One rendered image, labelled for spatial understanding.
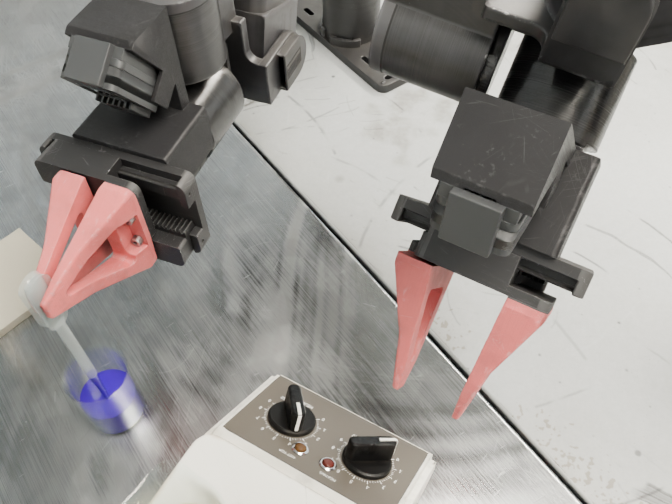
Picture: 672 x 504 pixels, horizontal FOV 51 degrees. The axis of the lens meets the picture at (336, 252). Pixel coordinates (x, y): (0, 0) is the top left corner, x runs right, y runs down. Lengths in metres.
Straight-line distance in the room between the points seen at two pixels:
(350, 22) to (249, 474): 0.50
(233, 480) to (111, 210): 0.17
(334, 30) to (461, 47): 0.44
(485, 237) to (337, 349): 0.29
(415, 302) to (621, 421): 0.24
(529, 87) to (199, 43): 0.20
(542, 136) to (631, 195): 0.42
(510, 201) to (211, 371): 0.33
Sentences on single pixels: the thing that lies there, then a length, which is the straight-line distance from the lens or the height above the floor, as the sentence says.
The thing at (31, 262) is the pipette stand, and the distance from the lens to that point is 0.65.
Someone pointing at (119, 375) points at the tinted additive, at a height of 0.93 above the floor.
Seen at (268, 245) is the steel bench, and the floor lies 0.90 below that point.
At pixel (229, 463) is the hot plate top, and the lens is 0.43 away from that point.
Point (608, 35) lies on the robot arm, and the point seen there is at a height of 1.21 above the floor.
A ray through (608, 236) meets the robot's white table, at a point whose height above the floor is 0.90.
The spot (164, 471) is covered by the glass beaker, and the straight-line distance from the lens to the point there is 0.36.
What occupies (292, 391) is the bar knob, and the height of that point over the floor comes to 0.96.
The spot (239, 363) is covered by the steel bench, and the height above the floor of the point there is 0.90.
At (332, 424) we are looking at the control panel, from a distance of 0.48.
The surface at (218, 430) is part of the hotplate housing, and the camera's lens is 0.46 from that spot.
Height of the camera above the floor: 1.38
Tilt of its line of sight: 53 degrees down
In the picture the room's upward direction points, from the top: 2 degrees counter-clockwise
